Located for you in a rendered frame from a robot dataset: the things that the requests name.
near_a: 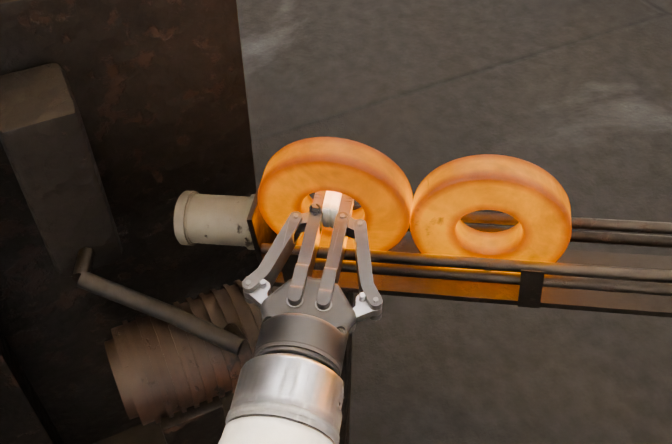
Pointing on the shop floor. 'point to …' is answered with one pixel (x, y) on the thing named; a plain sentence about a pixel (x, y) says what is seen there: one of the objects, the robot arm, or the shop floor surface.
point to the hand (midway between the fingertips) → (336, 192)
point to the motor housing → (182, 366)
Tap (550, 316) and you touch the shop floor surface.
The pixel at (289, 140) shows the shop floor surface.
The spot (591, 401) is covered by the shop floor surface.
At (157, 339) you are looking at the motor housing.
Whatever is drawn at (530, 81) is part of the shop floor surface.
